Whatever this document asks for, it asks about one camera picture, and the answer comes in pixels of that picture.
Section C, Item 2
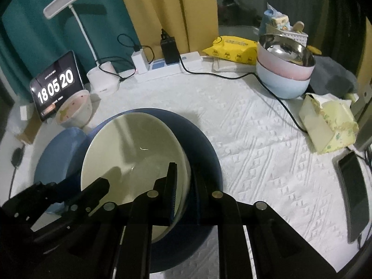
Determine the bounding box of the long black cable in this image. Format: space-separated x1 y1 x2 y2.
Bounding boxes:
178 55 309 133

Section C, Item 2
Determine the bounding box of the dark blue bowl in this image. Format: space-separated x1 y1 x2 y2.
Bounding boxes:
62 108 224 274

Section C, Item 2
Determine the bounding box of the white power strip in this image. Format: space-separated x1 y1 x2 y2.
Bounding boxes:
135 51 203 83

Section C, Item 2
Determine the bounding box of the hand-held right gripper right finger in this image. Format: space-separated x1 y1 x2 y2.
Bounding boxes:
190 163 329 279

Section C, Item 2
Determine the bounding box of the light blue plate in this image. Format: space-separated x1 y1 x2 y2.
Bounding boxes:
33 128 89 213

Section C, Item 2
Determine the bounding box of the black charger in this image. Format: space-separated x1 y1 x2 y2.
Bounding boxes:
160 29 180 64

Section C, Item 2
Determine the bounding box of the grey metal frame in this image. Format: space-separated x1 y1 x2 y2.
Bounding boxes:
352 73 372 152

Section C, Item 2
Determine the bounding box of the yellow tissue box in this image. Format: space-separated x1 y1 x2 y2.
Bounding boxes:
299 92 360 155

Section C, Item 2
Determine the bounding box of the pink speckled bowl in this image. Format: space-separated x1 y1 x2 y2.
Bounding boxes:
55 90 93 128

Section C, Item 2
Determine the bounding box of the teal curtain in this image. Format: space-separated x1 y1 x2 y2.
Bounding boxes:
0 0 140 103

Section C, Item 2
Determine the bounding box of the black looped cable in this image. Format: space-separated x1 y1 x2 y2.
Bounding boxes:
117 33 155 65

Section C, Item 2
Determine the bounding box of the white basket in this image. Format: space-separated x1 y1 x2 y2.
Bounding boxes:
266 23 309 46

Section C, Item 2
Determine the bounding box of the pale blue bowl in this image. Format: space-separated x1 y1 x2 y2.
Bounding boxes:
256 62 311 100

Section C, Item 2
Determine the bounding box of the yellow curtain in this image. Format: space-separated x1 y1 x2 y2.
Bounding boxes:
115 0 219 54

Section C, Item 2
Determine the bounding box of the black round puck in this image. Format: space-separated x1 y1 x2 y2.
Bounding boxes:
11 148 23 168

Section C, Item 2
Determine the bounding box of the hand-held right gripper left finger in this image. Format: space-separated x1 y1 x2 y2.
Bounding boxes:
38 162 179 279

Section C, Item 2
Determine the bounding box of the grey cloth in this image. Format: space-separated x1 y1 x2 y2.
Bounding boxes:
308 55 358 98

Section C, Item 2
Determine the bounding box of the lamp black cable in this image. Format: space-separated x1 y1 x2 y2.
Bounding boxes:
97 58 138 82

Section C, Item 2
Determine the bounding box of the black smartphone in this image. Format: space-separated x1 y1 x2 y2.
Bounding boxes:
337 151 370 243

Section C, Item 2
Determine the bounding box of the dark chair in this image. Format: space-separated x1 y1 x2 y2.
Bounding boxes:
264 0 321 27

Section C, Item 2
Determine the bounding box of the blue and yellow snack bag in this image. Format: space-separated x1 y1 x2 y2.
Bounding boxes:
260 2 291 35

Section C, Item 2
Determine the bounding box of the pale yellow bowl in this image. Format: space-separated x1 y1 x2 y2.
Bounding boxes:
81 113 192 243

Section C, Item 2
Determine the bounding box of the white charger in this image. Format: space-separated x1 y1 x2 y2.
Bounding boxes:
131 49 149 73

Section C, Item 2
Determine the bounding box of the cardboard box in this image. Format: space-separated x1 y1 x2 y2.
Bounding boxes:
16 119 43 145

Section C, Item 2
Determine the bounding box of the yellow wipes packet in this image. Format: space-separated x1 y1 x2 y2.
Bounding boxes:
202 36 259 66

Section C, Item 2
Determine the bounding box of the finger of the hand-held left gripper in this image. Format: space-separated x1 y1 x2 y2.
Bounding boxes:
62 177 111 211
7 181 60 210

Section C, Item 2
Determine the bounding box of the tablet with clock display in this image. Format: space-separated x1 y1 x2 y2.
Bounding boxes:
30 51 85 122

